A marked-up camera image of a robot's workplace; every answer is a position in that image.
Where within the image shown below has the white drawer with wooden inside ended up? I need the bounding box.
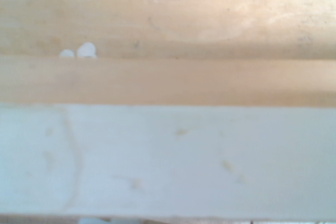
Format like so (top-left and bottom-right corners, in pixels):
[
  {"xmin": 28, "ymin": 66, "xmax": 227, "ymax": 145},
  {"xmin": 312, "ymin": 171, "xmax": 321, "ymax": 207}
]
[{"xmin": 0, "ymin": 0, "xmax": 336, "ymax": 221}]

